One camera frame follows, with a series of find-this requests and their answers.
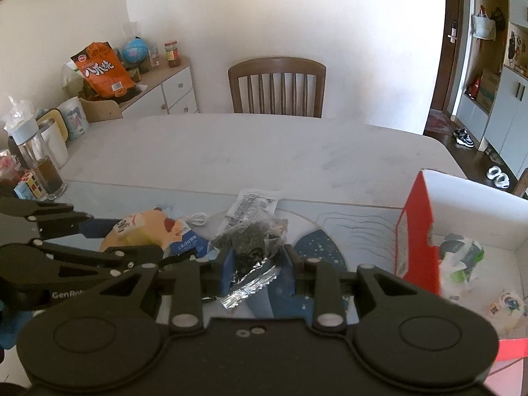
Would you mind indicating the orange cartoon snack packet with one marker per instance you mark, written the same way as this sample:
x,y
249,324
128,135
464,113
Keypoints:
x,y
152,227

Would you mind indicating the orange snack bag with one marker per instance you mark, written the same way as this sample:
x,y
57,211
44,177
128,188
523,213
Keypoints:
x,y
100,66

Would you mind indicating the wooden chair behind table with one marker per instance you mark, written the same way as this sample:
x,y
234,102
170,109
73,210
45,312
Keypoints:
x,y
279,86

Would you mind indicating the cardboard box in cabinet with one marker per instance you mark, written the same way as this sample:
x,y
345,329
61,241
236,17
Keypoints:
x,y
489,84

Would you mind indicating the red and white cardboard box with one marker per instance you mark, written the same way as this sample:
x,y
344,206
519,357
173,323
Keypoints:
x,y
440,204

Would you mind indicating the black sneakers on floor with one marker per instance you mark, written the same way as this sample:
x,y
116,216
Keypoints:
x,y
463,138

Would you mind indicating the white shoes on floor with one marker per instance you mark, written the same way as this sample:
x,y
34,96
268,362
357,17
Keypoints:
x,y
498,177

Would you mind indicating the white mug with print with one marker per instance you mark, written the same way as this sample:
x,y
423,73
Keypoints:
x,y
74,117

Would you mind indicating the blue globe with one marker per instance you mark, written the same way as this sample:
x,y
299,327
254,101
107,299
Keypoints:
x,y
135,51

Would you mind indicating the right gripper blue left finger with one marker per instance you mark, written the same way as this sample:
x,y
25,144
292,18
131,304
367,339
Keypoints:
x,y
216,275

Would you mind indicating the white green tissue pack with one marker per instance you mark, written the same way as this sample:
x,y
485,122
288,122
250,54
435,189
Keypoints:
x,y
458,259

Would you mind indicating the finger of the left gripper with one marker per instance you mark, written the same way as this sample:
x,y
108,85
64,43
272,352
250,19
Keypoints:
x,y
98,228

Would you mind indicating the small colourful cube box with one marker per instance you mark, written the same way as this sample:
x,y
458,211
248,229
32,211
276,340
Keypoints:
x,y
29,188

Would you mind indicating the clear bag of dark seaweed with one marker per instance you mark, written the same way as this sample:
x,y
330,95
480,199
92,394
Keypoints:
x,y
255,243

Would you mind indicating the round cartoon sticker item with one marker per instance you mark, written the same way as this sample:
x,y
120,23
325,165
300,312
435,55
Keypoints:
x,y
508,303

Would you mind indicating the grey hallway cabinet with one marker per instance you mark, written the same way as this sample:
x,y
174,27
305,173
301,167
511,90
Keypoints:
x,y
504,128

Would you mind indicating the glass tea bottle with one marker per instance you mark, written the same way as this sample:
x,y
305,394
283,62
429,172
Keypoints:
x,y
34,150

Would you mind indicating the red-lidded sauce jar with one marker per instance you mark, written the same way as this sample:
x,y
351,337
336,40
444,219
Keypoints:
x,y
172,54

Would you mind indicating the white drawer cabinet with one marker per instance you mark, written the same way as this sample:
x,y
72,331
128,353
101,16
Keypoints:
x,y
166,91

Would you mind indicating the white printed snack packet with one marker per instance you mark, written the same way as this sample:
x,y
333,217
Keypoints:
x,y
249,203

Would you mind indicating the blue white small packet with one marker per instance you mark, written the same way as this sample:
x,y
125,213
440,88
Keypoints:
x,y
190,241

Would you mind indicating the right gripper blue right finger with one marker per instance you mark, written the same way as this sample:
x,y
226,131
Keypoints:
x,y
292,271

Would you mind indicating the hanging tote bag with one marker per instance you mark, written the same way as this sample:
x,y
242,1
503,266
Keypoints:
x,y
483,27

